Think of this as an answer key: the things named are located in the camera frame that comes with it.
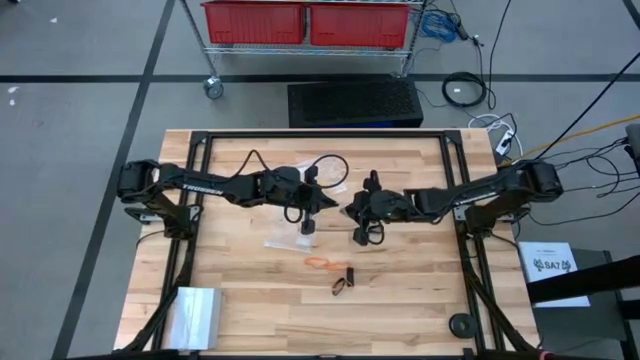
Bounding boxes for chrome wire shelving rack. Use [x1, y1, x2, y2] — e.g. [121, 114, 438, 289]
[179, 0, 430, 100]

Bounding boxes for black hanging cable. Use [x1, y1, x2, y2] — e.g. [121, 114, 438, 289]
[533, 63, 640, 162]

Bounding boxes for black equipment cart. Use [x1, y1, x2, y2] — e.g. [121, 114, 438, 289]
[527, 248, 640, 360]

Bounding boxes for white power strip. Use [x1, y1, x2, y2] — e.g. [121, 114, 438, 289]
[494, 128, 516, 157]

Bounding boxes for black aluminium table frame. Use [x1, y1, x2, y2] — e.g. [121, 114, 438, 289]
[117, 128, 544, 360]

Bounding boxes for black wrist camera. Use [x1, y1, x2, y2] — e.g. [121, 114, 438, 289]
[367, 197, 389, 219]
[293, 185, 315, 207]

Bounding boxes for red plastic bin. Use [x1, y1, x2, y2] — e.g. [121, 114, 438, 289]
[308, 2, 412, 49]
[201, 0, 307, 45]

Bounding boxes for black floor cable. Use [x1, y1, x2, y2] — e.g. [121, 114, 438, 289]
[487, 0, 514, 109]
[527, 189, 640, 227]

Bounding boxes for thin orange rubber band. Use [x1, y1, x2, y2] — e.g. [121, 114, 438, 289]
[303, 256, 350, 272]

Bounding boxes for yellow power cord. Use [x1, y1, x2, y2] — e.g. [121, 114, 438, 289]
[499, 113, 640, 166]

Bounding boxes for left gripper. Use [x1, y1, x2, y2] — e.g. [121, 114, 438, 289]
[258, 164, 341, 237]

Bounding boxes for black mesh-top box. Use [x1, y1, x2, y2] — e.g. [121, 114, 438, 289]
[287, 79, 425, 129]

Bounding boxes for white printed paper sheet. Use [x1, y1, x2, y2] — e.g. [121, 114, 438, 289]
[518, 241, 592, 309]

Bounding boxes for black left camera cable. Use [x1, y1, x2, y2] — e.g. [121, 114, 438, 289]
[308, 152, 350, 191]

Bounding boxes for black right camera cable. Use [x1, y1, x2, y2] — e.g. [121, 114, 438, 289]
[366, 221, 387, 247]

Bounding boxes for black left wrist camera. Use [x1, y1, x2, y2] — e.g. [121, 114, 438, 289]
[293, 185, 315, 207]

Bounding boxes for blue cable coil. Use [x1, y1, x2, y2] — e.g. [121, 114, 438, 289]
[418, 9, 460, 44]

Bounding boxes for black round disc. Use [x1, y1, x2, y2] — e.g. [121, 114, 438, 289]
[447, 312, 480, 341]

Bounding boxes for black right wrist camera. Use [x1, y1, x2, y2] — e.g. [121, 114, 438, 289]
[367, 197, 389, 219]

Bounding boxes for black cable coil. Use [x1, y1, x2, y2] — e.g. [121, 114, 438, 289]
[441, 71, 489, 109]

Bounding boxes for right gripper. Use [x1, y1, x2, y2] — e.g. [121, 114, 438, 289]
[340, 168, 416, 248]

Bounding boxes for black camera cable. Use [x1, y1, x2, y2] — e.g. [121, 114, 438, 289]
[366, 221, 387, 247]
[308, 152, 350, 191]

